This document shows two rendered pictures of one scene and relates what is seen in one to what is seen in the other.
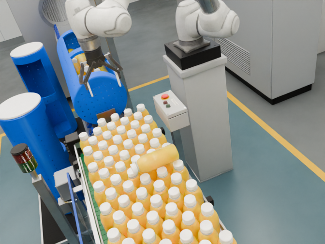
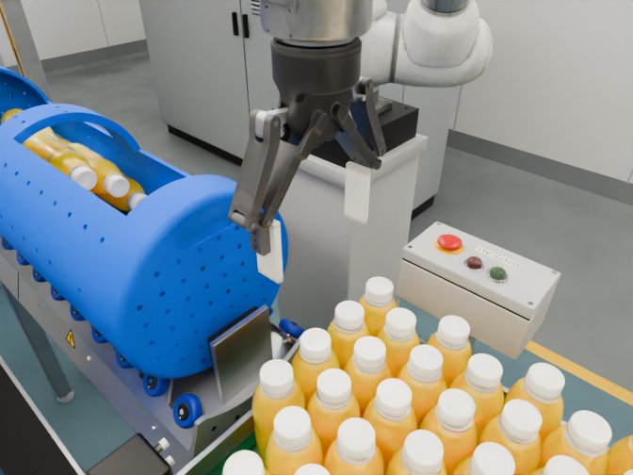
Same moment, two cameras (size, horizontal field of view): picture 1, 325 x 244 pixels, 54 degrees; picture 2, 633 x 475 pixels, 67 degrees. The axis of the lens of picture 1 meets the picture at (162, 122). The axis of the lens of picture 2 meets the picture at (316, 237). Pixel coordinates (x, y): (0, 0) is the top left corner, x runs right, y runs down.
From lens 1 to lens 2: 1.15 m
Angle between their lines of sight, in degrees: 28
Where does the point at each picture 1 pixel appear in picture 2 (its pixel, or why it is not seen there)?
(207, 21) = (445, 35)
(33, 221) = not seen: outside the picture
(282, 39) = not seen: hidden behind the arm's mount
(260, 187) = not seen: hidden behind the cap
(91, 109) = (183, 325)
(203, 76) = (385, 185)
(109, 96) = (244, 264)
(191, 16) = (380, 27)
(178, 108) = (536, 276)
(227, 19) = (482, 35)
